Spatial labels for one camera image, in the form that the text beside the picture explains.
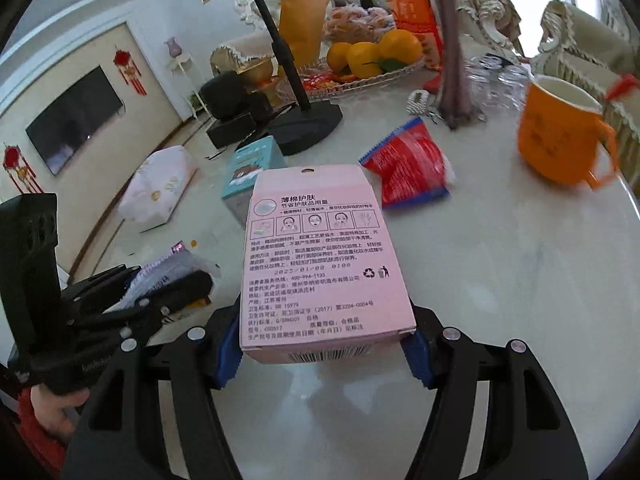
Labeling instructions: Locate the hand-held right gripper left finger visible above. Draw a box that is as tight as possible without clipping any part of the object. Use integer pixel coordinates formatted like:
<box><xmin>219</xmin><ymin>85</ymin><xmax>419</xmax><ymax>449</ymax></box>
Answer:
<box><xmin>60</xmin><ymin>302</ymin><xmax>247</xmax><ymax>480</ymax></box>

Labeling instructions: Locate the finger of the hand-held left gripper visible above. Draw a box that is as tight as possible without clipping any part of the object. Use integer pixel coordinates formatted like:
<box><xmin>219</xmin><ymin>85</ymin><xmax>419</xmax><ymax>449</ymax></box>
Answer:
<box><xmin>61</xmin><ymin>263</ymin><xmax>144</xmax><ymax>317</ymax></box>
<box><xmin>121</xmin><ymin>270</ymin><xmax>214</xmax><ymax>347</ymax></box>

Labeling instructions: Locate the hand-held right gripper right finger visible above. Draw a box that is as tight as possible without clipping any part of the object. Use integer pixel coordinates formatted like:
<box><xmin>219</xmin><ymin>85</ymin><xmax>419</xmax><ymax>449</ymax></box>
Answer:
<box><xmin>400</xmin><ymin>297</ymin><xmax>591</xmax><ymax>480</ymax></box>

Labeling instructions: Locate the clear plastic wrapper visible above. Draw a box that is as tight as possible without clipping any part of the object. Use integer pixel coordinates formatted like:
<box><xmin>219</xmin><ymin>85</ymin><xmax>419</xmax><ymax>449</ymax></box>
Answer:
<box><xmin>122</xmin><ymin>242</ymin><xmax>222</xmax><ymax>323</ymax></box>

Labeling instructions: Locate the pink cardboard box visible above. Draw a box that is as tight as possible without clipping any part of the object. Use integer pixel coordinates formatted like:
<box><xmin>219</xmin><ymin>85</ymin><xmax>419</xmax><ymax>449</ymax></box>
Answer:
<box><xmin>239</xmin><ymin>162</ymin><xmax>418</xmax><ymax>366</ymax></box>

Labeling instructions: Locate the person's left forearm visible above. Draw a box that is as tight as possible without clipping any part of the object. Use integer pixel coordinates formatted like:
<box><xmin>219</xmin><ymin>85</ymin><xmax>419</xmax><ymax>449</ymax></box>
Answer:
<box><xmin>14</xmin><ymin>389</ymin><xmax>69</xmax><ymax>480</ymax></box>

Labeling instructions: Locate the person's left hand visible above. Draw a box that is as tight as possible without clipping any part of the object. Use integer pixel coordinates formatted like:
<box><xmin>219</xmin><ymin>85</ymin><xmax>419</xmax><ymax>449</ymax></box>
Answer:
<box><xmin>29</xmin><ymin>386</ymin><xmax>92</xmax><ymax>437</ymax></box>

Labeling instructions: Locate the white floral tissue pack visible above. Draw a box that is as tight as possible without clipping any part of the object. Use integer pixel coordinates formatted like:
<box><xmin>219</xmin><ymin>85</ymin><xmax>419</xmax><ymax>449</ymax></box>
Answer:
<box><xmin>117</xmin><ymin>146</ymin><xmax>199</xmax><ymax>225</ymax></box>

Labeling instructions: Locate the teal small box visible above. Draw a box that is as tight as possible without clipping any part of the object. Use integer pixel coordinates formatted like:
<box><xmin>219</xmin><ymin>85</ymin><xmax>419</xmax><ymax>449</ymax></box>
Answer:
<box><xmin>221</xmin><ymin>135</ymin><xmax>287</xmax><ymax>224</ymax></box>

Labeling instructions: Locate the black flat box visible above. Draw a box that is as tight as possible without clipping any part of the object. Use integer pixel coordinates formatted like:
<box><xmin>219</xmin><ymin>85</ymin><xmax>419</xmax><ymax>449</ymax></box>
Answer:
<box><xmin>206</xmin><ymin>112</ymin><xmax>271</xmax><ymax>149</ymax></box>

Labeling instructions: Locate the red snack packet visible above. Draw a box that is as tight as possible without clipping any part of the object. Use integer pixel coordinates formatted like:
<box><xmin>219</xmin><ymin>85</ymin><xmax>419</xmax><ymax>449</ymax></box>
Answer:
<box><xmin>359</xmin><ymin>116</ymin><xmax>457</xmax><ymax>210</ymax></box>

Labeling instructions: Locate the black bag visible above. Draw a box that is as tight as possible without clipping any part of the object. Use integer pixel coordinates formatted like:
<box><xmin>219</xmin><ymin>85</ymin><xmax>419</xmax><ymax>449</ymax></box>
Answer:
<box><xmin>199</xmin><ymin>71</ymin><xmax>274</xmax><ymax>122</ymax></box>

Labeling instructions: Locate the black phone stand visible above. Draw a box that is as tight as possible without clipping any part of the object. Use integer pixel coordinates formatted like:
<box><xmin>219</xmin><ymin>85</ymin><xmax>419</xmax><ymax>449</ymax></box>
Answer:
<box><xmin>227</xmin><ymin>0</ymin><xmax>344</xmax><ymax>157</ymax></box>

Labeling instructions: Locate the white plant stand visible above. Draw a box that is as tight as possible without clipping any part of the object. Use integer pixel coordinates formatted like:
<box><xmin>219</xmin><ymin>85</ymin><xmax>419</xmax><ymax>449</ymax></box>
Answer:
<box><xmin>166</xmin><ymin>56</ymin><xmax>196</xmax><ymax>107</ymax></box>

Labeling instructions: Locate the cream sofa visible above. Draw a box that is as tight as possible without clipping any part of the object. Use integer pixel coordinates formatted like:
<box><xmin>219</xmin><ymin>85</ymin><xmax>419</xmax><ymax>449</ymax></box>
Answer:
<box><xmin>209</xmin><ymin>30</ymin><xmax>281</xmax><ymax>79</ymax></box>

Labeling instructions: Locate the white hair clip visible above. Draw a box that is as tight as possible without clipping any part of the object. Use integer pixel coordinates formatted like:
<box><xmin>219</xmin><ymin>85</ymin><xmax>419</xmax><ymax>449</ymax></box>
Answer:
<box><xmin>407</xmin><ymin>89</ymin><xmax>432</xmax><ymax>117</ymax></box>

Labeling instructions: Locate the orange mug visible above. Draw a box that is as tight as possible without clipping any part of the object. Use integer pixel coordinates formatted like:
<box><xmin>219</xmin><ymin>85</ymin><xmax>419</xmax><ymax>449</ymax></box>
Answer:
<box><xmin>516</xmin><ymin>75</ymin><xmax>619</xmax><ymax>192</ymax></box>

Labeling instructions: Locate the orange fruit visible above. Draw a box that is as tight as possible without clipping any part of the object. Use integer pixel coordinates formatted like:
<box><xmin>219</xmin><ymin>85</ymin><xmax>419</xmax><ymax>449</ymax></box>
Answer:
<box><xmin>378</xmin><ymin>29</ymin><xmax>424</xmax><ymax>64</ymax></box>
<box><xmin>327</xmin><ymin>41</ymin><xmax>354</xmax><ymax>74</ymax></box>
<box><xmin>346</xmin><ymin>42</ymin><xmax>386</xmax><ymax>80</ymax></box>

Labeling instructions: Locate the glass fruit tray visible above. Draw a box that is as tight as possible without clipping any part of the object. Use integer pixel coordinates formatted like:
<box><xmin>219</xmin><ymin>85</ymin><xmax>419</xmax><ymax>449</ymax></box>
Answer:
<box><xmin>277</xmin><ymin>52</ymin><xmax>427</xmax><ymax>102</ymax></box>

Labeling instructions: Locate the dark maroon column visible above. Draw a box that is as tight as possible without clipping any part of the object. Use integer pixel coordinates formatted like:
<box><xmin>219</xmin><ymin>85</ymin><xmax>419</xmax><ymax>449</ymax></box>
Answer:
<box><xmin>425</xmin><ymin>0</ymin><xmax>474</xmax><ymax>132</ymax></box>

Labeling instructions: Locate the brown paper pouch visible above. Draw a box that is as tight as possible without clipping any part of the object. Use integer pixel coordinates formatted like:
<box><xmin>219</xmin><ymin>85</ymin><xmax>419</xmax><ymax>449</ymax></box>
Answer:
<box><xmin>278</xmin><ymin>0</ymin><xmax>338</xmax><ymax>69</ymax></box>

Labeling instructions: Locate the clear bag of snacks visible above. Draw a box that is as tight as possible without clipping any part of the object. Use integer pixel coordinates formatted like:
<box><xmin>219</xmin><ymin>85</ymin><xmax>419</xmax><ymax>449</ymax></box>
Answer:
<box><xmin>322</xmin><ymin>4</ymin><xmax>397</xmax><ymax>44</ymax></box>

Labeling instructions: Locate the orange red package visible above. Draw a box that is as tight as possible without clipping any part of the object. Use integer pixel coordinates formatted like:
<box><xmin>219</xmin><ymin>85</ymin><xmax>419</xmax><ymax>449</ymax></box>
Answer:
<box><xmin>374</xmin><ymin>0</ymin><xmax>446</xmax><ymax>72</ymax></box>

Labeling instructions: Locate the ornate white chair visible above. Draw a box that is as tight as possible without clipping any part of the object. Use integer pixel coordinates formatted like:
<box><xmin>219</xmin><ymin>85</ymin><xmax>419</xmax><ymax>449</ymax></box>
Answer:
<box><xmin>460</xmin><ymin>0</ymin><xmax>526</xmax><ymax>62</ymax></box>

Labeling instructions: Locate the red knot wall decoration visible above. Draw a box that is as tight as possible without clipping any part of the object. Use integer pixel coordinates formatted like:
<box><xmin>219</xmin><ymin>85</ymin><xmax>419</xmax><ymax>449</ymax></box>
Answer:
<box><xmin>113</xmin><ymin>47</ymin><xmax>149</xmax><ymax>97</ymax></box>
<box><xmin>2</xmin><ymin>144</ymin><xmax>39</xmax><ymax>195</ymax></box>

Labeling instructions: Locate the black wall television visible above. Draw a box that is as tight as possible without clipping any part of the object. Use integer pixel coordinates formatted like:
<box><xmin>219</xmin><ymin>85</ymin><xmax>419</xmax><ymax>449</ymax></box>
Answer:
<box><xmin>25</xmin><ymin>66</ymin><xmax>125</xmax><ymax>176</ymax></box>

